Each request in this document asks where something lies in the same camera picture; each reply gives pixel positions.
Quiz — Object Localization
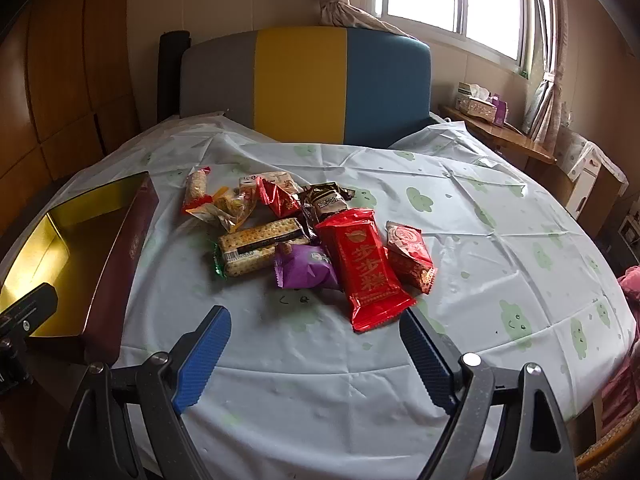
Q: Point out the window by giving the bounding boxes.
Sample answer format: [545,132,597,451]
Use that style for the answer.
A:
[372,0,537,78]

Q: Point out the wooden side shelf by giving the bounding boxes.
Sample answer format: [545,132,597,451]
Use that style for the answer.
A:
[438,105,556,166]

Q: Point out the red white patterned snack packet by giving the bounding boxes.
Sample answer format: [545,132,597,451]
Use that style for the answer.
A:
[386,221,437,294]

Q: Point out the small red gold candy packet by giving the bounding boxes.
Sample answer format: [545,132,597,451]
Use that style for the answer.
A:
[256,178,302,219]

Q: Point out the brown gold chocolate packet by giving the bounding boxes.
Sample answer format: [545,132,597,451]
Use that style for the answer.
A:
[298,182,356,226]

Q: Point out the beige snack packet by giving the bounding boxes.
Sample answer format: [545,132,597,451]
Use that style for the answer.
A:
[239,171,303,194]

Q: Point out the white green patterned tablecloth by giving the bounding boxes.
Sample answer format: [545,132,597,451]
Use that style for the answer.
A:
[1,115,637,479]

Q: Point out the white cardboard box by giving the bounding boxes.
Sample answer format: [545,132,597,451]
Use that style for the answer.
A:
[554,127,628,238]

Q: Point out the purple packet on shelf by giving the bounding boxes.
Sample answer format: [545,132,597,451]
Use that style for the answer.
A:
[490,93,509,127]

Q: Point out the grey yellow blue sofa chair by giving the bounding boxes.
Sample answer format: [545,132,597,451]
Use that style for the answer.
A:
[179,26,432,148]

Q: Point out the clear puffed grain bar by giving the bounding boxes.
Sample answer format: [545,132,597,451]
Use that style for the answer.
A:
[181,167,213,214]

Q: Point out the large red cake packet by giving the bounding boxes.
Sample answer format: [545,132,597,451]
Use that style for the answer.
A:
[316,208,416,333]

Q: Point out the yellow pistachio nut bag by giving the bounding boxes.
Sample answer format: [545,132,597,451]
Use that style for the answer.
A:
[183,186,257,233]

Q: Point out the tissue box on shelf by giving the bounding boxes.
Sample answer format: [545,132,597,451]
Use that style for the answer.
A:
[454,81,497,122]

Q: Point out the maroon gold gift box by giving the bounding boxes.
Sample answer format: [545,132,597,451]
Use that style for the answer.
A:
[1,171,160,365]

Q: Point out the purple snack packet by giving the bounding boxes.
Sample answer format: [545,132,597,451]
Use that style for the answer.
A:
[274,243,340,289]

